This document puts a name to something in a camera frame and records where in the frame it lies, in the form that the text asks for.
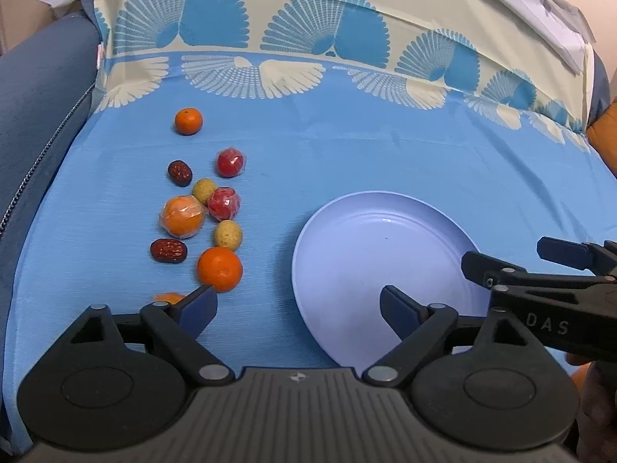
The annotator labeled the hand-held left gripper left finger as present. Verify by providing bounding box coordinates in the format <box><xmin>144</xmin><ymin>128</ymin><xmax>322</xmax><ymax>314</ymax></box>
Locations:
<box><xmin>58</xmin><ymin>286</ymin><xmax>237</xmax><ymax>387</ymax></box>

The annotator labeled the person's right hand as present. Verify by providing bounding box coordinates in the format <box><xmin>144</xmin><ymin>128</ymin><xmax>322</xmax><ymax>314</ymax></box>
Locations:
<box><xmin>565</xmin><ymin>352</ymin><xmax>617</xmax><ymax>463</ymax></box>

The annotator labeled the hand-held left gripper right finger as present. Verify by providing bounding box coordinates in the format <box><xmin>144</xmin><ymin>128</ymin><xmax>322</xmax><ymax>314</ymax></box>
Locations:
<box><xmin>362</xmin><ymin>286</ymin><xmax>553</xmax><ymax>387</ymax></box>

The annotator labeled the large bare orange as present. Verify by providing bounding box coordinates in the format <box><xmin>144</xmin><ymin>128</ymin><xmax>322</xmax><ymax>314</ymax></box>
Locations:
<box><xmin>197</xmin><ymin>246</ymin><xmax>244</xmax><ymax>293</ymax></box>

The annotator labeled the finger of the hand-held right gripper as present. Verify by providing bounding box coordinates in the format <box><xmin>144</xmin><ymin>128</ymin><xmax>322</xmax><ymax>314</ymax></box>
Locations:
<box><xmin>461</xmin><ymin>251</ymin><xmax>617</xmax><ymax>295</ymax></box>
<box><xmin>537</xmin><ymin>236</ymin><xmax>617</xmax><ymax>277</ymax></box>

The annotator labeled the yellow-green round fruit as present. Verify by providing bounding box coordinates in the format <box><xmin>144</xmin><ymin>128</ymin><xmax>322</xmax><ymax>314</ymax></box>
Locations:
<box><xmin>214</xmin><ymin>220</ymin><xmax>243</xmax><ymax>252</ymax></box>
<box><xmin>192</xmin><ymin>178</ymin><xmax>217</xmax><ymax>206</ymax></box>

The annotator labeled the orange cushion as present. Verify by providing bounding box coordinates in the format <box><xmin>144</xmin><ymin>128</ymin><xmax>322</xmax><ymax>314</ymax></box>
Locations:
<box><xmin>585</xmin><ymin>100</ymin><xmax>617</xmax><ymax>179</ymax></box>

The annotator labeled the light purple plate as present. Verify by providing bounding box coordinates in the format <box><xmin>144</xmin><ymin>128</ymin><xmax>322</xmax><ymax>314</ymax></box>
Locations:
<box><xmin>292</xmin><ymin>192</ymin><xmax>497</xmax><ymax>367</ymax></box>

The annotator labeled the plastic-wrapped orange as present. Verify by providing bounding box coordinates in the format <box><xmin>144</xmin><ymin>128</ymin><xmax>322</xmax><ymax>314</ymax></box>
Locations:
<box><xmin>159</xmin><ymin>195</ymin><xmax>207</xmax><ymax>239</ymax></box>

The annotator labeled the dark red jujube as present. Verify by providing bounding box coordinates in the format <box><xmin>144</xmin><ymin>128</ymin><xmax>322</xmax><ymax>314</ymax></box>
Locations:
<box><xmin>168</xmin><ymin>160</ymin><xmax>194</xmax><ymax>188</ymax></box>
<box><xmin>150</xmin><ymin>238</ymin><xmax>188</xmax><ymax>264</ymax></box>

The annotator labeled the pale lavender sheet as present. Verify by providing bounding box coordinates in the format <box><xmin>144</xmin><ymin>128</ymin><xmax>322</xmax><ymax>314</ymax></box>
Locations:
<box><xmin>443</xmin><ymin>0</ymin><xmax>599</xmax><ymax>76</ymax></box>

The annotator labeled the small bare tangerine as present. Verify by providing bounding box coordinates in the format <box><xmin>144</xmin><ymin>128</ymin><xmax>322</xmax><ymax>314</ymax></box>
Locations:
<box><xmin>174</xmin><ymin>108</ymin><xmax>204</xmax><ymax>136</ymax></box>

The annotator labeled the red plastic-wrapped fruit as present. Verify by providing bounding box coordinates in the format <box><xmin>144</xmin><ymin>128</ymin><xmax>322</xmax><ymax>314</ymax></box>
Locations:
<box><xmin>215</xmin><ymin>149</ymin><xmax>247</xmax><ymax>178</ymax></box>
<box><xmin>207</xmin><ymin>186</ymin><xmax>241</xmax><ymax>221</ymax></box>

